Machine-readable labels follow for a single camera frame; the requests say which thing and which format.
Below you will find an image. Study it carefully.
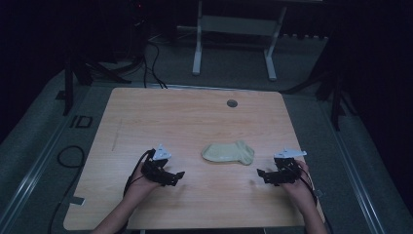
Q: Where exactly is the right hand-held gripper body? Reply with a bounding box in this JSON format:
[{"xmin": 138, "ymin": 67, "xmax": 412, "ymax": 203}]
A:
[{"xmin": 273, "ymin": 148, "xmax": 308, "ymax": 185}]

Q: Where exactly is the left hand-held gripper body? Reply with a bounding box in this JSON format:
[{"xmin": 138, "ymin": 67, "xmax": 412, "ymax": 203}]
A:
[{"xmin": 140, "ymin": 143, "xmax": 172, "ymax": 187}]

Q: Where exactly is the beige ankle sock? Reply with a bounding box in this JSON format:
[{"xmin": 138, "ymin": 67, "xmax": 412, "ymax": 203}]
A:
[
  {"xmin": 238, "ymin": 155, "xmax": 256, "ymax": 167},
  {"xmin": 201, "ymin": 139, "xmax": 256, "ymax": 165}
]

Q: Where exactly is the person's left hand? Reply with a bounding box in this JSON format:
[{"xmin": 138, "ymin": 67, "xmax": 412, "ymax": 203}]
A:
[{"xmin": 124, "ymin": 161, "xmax": 163, "ymax": 205}]

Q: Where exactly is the person's right hand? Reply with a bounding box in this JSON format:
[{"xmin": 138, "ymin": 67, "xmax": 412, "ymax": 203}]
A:
[{"xmin": 281, "ymin": 160, "xmax": 319, "ymax": 214}]

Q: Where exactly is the black metal stand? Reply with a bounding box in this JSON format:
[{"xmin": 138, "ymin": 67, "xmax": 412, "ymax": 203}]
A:
[
  {"xmin": 56, "ymin": 48, "xmax": 144, "ymax": 117},
  {"xmin": 282, "ymin": 64, "xmax": 357, "ymax": 132}
]

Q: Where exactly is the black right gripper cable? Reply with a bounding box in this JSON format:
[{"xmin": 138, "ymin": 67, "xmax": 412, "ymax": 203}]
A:
[{"xmin": 300, "ymin": 165, "xmax": 335, "ymax": 234}]

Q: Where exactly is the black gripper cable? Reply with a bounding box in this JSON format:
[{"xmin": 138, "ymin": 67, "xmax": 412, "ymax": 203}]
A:
[
  {"xmin": 48, "ymin": 144, "xmax": 156, "ymax": 234},
  {"xmin": 300, "ymin": 165, "xmax": 335, "ymax": 234}
]

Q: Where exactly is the metal floor rail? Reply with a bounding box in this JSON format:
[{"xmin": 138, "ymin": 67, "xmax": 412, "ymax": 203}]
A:
[
  {"xmin": 319, "ymin": 97, "xmax": 388, "ymax": 234},
  {"xmin": 0, "ymin": 85, "xmax": 98, "ymax": 228}
]

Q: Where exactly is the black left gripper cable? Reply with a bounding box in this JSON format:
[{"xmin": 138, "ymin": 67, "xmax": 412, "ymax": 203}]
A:
[{"xmin": 48, "ymin": 144, "xmax": 156, "ymax": 234}]

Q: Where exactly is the black floor cable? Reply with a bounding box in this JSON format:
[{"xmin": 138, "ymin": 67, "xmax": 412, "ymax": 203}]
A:
[{"xmin": 141, "ymin": 41, "xmax": 169, "ymax": 90}]

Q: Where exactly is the white metal desk frame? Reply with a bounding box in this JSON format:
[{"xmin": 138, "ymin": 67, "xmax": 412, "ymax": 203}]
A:
[{"xmin": 192, "ymin": 0, "xmax": 288, "ymax": 82}]

